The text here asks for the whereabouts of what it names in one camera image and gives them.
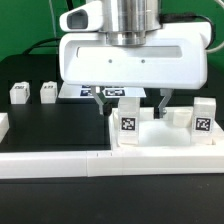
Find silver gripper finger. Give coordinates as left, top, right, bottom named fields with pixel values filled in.
left=154, top=89, right=173, bottom=119
left=91, top=86, right=112, bottom=116

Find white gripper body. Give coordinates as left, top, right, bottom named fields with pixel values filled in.
left=59, top=22, right=211, bottom=89

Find white square table top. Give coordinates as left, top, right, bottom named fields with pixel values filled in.
left=109, top=107, right=224, bottom=150

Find white plate with tags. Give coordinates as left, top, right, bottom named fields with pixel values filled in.
left=58, top=83, right=146, bottom=99

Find white U-shaped fence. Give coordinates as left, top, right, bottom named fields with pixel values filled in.
left=0, top=111, right=224, bottom=180

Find black cable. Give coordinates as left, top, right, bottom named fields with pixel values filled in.
left=22, top=0, right=76, bottom=55

